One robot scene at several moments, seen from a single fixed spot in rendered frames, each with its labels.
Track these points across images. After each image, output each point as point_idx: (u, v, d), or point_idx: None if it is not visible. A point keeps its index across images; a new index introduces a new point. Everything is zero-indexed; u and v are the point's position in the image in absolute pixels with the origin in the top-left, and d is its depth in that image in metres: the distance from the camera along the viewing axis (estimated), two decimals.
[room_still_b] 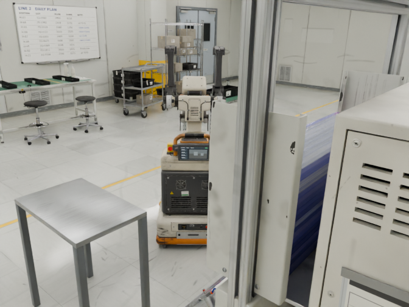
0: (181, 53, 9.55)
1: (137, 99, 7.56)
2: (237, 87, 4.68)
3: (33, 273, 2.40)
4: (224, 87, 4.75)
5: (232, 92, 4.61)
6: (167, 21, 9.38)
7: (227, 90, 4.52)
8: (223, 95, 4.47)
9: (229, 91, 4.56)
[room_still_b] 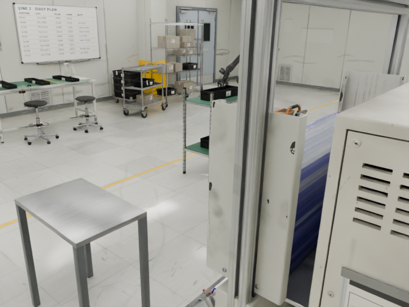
0: (181, 53, 9.55)
1: (137, 99, 7.56)
2: (237, 87, 4.68)
3: (33, 273, 2.40)
4: (224, 87, 4.75)
5: (232, 92, 4.61)
6: (167, 21, 9.38)
7: (227, 90, 4.52)
8: (223, 95, 4.47)
9: (229, 91, 4.56)
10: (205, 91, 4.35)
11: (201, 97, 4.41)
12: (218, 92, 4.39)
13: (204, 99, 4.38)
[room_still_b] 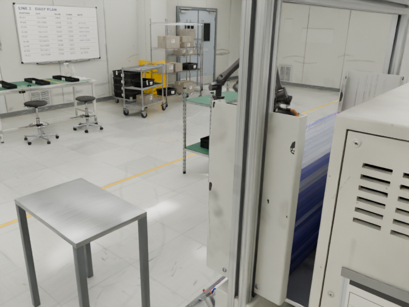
0: (181, 53, 9.55)
1: (137, 99, 7.56)
2: (226, 102, 3.46)
3: (33, 273, 2.40)
4: None
5: None
6: (167, 21, 9.38)
7: None
8: None
9: None
10: None
11: None
12: None
13: None
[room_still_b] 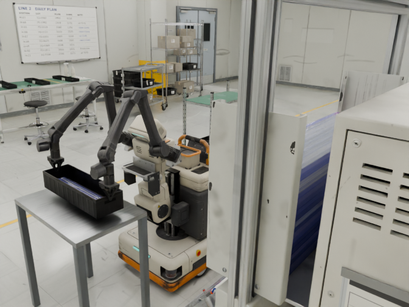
0: (181, 53, 9.55)
1: None
2: (71, 165, 2.35)
3: (33, 273, 2.40)
4: (50, 176, 2.21)
5: (81, 177, 2.30)
6: (167, 21, 9.38)
7: (91, 177, 2.22)
8: (100, 189, 2.18)
9: (87, 178, 2.25)
10: (107, 196, 1.95)
11: (98, 214, 1.93)
12: None
13: (108, 212, 1.98)
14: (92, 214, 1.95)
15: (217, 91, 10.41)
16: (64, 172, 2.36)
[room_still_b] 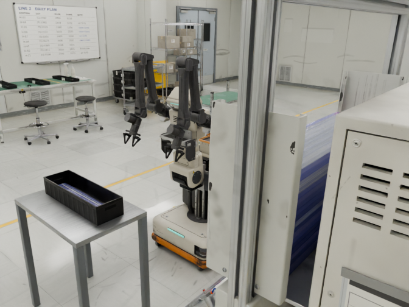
0: (181, 53, 9.55)
1: None
2: (72, 171, 2.37)
3: (33, 273, 2.40)
4: (51, 183, 2.22)
5: (82, 183, 2.31)
6: (167, 21, 9.38)
7: (91, 183, 2.23)
8: (100, 195, 2.19)
9: (88, 184, 2.26)
10: (107, 203, 1.96)
11: (98, 221, 1.95)
12: (109, 193, 2.12)
13: (108, 219, 1.99)
14: (93, 221, 1.97)
15: (217, 91, 10.41)
16: (64, 178, 2.37)
